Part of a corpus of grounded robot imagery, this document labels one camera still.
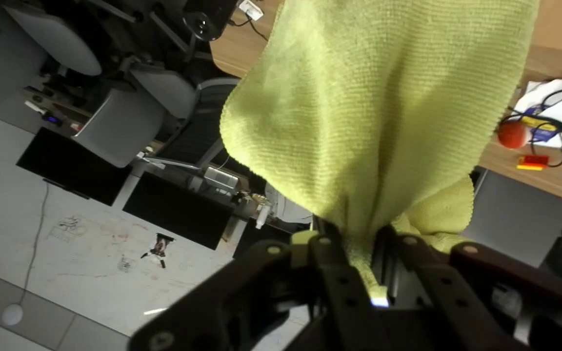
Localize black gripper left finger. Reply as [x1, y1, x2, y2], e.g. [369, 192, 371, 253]
[127, 231, 375, 351]

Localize yellow cloth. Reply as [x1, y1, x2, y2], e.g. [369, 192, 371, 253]
[219, 0, 543, 307]

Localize white cable tag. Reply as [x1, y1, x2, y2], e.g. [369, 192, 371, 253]
[236, 0, 268, 22]

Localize grey fabric chair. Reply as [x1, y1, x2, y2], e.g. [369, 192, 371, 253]
[2, 0, 106, 77]
[474, 169, 562, 268]
[72, 85, 168, 169]

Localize small red yellow item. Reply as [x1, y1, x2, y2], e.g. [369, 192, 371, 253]
[515, 151, 551, 173]

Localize black camera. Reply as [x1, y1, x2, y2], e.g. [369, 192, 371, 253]
[182, 0, 238, 42]

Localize black mesh office chair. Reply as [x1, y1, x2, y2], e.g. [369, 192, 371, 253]
[133, 75, 277, 229]

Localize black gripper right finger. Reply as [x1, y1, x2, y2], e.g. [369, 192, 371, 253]
[387, 231, 562, 351]

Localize red ball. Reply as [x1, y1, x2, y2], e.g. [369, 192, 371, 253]
[496, 118, 531, 151]

